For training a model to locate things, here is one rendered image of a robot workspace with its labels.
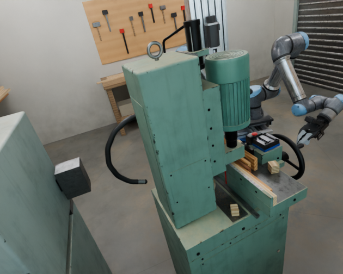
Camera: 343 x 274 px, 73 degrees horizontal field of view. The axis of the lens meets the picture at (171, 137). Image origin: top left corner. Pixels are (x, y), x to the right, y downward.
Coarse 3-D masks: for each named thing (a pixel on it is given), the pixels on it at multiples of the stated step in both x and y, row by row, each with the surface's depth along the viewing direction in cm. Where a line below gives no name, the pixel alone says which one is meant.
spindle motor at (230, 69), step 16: (208, 64) 90; (224, 64) 86; (240, 64) 86; (208, 80) 95; (224, 80) 89; (240, 80) 89; (224, 96) 93; (240, 96) 93; (224, 112) 96; (240, 112) 96; (224, 128) 100; (240, 128) 99
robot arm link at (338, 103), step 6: (336, 96) 127; (342, 96) 125; (324, 102) 130; (330, 102) 127; (336, 102) 125; (342, 102) 124; (330, 108) 125; (336, 108) 124; (342, 108) 125; (336, 114) 125
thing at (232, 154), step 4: (240, 144) 113; (228, 148) 112; (232, 148) 111; (236, 148) 111; (240, 148) 112; (228, 152) 109; (232, 152) 110; (236, 152) 112; (240, 152) 113; (228, 156) 110; (232, 156) 112; (236, 156) 113; (240, 156) 114; (228, 160) 111; (232, 160) 113
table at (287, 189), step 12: (264, 168) 115; (228, 180) 120; (264, 180) 108; (276, 180) 106; (288, 180) 105; (276, 192) 100; (288, 192) 99; (300, 192) 99; (264, 204) 97; (276, 204) 95; (288, 204) 99
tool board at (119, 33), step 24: (96, 0) 338; (120, 0) 348; (144, 0) 359; (168, 0) 370; (96, 24) 349; (120, 24) 362; (144, 24) 374; (168, 24) 386; (120, 48) 377; (144, 48) 389
